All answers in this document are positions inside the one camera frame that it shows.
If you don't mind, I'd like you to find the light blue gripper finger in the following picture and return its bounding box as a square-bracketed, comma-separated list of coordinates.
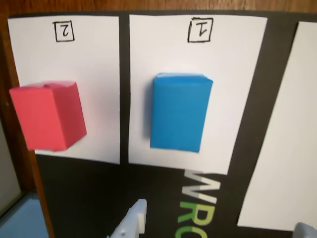
[106, 198, 148, 238]
[294, 222, 317, 238]

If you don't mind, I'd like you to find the white paper sheet marked 2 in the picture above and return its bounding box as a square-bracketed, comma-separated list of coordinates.
[7, 15, 121, 166]

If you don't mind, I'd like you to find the white paper sheet marked 1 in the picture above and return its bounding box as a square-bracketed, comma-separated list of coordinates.
[128, 14, 268, 176]

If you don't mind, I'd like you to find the red paper box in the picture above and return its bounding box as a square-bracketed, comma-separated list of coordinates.
[9, 80, 88, 151]

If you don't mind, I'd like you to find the light blue flat object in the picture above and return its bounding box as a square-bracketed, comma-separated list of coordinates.
[0, 195, 49, 238]

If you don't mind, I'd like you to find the plain white paper sheet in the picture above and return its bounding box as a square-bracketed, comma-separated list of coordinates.
[237, 21, 317, 233]

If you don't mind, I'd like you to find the black mat with WRO print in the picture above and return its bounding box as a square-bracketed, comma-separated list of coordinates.
[6, 9, 317, 238]

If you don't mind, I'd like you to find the blue paper box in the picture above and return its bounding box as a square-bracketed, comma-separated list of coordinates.
[150, 72, 214, 153]

